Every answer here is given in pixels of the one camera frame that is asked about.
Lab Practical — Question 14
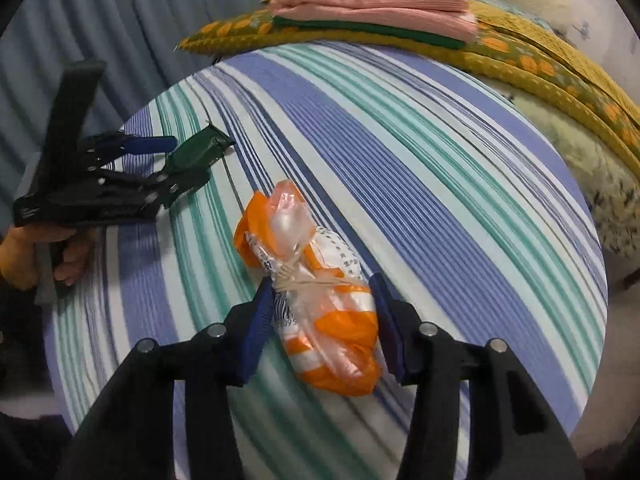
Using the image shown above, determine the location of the striped tablecloth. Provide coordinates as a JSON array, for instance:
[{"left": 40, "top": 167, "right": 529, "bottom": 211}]
[{"left": 42, "top": 42, "right": 609, "bottom": 480}]

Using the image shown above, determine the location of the pink folded cloth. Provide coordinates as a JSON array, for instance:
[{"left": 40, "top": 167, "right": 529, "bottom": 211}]
[{"left": 269, "top": 0, "right": 479, "bottom": 44}]

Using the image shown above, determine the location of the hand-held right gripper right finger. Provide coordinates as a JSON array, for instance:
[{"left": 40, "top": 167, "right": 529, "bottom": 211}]
[{"left": 368, "top": 273, "right": 586, "bottom": 480}]

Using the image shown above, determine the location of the pale floral bed sheet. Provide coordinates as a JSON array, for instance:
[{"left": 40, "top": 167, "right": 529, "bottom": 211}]
[{"left": 504, "top": 71, "right": 640, "bottom": 262}]

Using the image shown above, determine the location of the blue grey curtain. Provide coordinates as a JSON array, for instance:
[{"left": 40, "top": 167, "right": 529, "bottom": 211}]
[{"left": 0, "top": 0, "right": 282, "bottom": 212}]

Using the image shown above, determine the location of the yellow dotted blanket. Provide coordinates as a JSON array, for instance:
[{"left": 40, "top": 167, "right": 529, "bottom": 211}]
[{"left": 320, "top": 0, "right": 640, "bottom": 127}]

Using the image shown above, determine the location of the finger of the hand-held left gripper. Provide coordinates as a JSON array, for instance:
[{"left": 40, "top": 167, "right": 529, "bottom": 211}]
[
  {"left": 95, "top": 161, "right": 214, "bottom": 209},
  {"left": 75, "top": 131, "right": 179, "bottom": 166}
]

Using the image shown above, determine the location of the dark green foil packet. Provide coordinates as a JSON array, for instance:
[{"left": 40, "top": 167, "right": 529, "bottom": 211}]
[{"left": 162, "top": 122, "right": 236, "bottom": 176}]

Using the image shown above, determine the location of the orange and white plastic bag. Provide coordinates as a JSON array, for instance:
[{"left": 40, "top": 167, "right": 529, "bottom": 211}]
[{"left": 233, "top": 178, "right": 384, "bottom": 397}]

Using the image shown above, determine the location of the person's left hand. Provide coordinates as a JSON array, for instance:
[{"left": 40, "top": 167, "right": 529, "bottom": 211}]
[{"left": 52, "top": 231, "right": 99, "bottom": 287}]

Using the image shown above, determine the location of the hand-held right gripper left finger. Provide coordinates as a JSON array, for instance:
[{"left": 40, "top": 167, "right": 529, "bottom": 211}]
[{"left": 55, "top": 277, "right": 275, "bottom": 480}]

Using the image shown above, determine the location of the green folded cloth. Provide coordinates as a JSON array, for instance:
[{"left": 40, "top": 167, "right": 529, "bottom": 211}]
[{"left": 272, "top": 14, "right": 469, "bottom": 51}]

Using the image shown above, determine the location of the orange floral quilt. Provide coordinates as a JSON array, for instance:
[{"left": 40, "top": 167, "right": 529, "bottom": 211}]
[{"left": 174, "top": 2, "right": 640, "bottom": 162}]

